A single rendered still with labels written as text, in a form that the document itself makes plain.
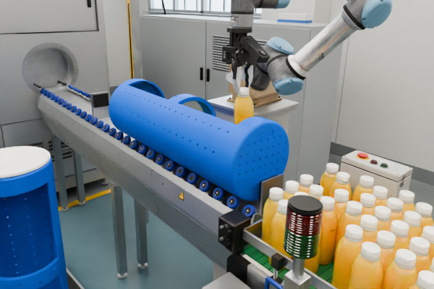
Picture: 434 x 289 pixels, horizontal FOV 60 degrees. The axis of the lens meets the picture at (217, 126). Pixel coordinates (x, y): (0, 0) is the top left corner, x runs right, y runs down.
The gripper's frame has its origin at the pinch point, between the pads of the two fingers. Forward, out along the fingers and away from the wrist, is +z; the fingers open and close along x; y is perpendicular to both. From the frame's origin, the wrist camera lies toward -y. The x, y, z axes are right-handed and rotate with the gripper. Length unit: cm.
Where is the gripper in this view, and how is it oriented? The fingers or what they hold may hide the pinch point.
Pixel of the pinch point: (243, 89)
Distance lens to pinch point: 127.3
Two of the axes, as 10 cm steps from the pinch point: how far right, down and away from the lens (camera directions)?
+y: -6.5, -2.7, 7.1
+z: -0.2, 9.4, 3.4
